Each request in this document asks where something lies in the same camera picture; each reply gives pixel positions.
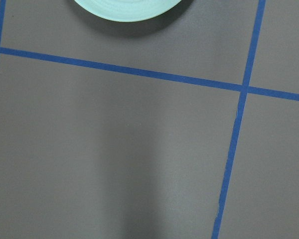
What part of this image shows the light green plate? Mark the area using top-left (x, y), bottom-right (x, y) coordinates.
top-left (75, 0), bottom-right (180, 22)

